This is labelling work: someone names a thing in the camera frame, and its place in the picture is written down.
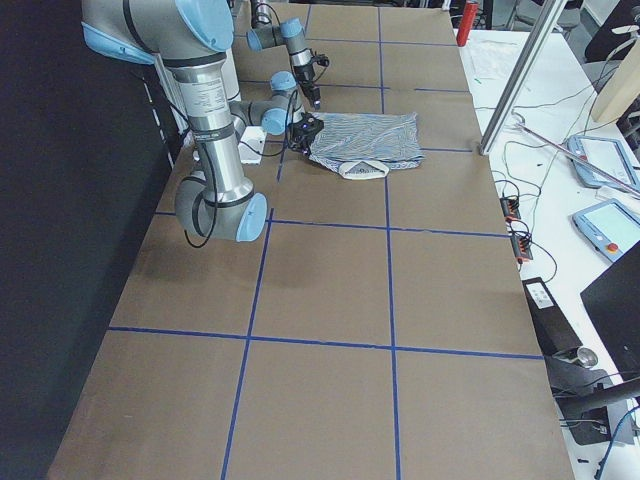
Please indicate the aluminium frame post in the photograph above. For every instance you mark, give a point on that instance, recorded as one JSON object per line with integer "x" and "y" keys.
{"x": 542, "y": 28}

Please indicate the black monitor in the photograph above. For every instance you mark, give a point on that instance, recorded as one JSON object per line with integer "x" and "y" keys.
{"x": 612, "y": 304}

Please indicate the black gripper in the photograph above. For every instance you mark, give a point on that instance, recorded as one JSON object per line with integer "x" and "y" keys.
{"x": 303, "y": 131}
{"x": 306, "y": 80}

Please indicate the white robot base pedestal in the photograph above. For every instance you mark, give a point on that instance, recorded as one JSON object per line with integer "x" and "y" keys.
{"x": 251, "y": 145}

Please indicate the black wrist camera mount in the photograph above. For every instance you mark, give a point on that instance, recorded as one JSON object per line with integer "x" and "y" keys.
{"x": 320, "y": 59}

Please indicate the navy white striped polo shirt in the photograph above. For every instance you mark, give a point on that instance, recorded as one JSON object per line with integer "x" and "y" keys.
{"x": 363, "y": 146}

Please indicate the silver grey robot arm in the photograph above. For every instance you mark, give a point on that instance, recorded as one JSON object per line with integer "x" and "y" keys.
{"x": 192, "y": 39}
{"x": 268, "y": 31}

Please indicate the blue teach pendant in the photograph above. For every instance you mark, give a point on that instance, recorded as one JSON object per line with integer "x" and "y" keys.
{"x": 606, "y": 154}
{"x": 610, "y": 227}

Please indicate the black box with label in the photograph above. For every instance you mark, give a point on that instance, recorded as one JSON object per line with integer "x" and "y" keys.
{"x": 553, "y": 331}

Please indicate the blue teach pendant near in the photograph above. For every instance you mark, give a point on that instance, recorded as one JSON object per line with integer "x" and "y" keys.
{"x": 610, "y": 227}

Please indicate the white reacher grabber tool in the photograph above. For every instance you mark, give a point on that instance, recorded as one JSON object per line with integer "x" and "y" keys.
{"x": 581, "y": 160}

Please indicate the blue teach pendant far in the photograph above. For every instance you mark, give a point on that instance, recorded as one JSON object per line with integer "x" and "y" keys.
{"x": 606, "y": 154}

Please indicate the orange black power strip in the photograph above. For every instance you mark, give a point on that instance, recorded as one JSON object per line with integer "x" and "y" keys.
{"x": 519, "y": 232}

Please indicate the red cylinder tube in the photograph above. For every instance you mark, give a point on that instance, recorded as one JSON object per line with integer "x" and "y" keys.
{"x": 466, "y": 22}

